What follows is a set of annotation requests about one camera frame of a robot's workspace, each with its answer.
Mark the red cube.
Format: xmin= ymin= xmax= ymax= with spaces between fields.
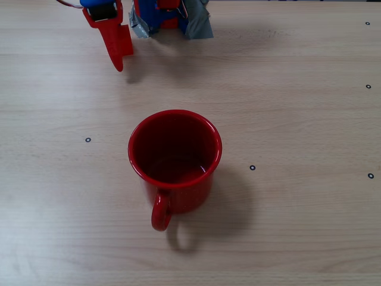
xmin=119 ymin=24 xmax=135 ymax=58

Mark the red enamel mug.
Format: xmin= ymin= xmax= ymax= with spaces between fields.
xmin=127 ymin=109 xmax=223 ymax=232

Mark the red white black servo cable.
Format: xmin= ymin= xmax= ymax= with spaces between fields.
xmin=55 ymin=0 xmax=83 ymax=10

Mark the crumpled grey duct tape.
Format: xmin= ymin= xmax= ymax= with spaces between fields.
xmin=128 ymin=4 xmax=151 ymax=39

